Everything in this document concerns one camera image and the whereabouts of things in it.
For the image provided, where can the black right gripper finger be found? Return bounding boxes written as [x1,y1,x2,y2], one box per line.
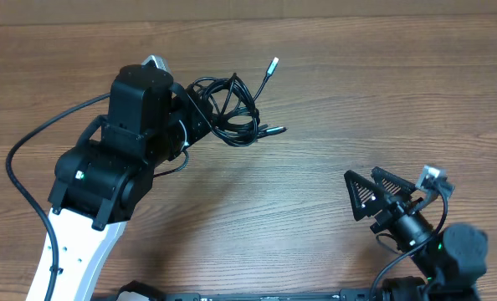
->
[371,166,417,196]
[344,170,385,222]

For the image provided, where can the black USB cables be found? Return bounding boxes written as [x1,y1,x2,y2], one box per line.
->
[185,57,288,148]

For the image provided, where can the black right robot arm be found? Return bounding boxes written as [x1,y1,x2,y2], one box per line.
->
[344,166,488,300]

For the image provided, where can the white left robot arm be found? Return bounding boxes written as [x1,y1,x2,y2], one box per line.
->
[27,64,213,300]

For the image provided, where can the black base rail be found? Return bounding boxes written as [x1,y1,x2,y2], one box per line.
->
[92,281,369,301]

